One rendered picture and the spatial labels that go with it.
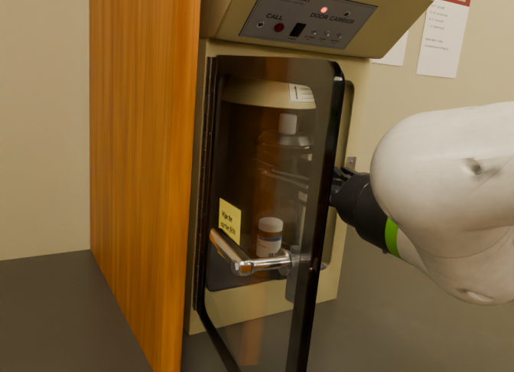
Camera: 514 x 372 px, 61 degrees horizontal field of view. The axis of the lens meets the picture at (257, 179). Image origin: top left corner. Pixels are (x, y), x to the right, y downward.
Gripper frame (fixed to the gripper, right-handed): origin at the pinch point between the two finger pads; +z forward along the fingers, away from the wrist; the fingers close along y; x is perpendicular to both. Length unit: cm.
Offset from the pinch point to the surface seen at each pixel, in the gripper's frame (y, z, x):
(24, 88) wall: 35, 44, -8
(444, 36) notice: -91, 43, -30
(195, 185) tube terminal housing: 15.9, 1.3, 2.2
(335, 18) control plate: -0.9, -6.5, -23.6
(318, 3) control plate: 3.4, -7.8, -25.0
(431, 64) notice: -87, 43, -21
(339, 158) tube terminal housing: -14.1, 3.0, -0.4
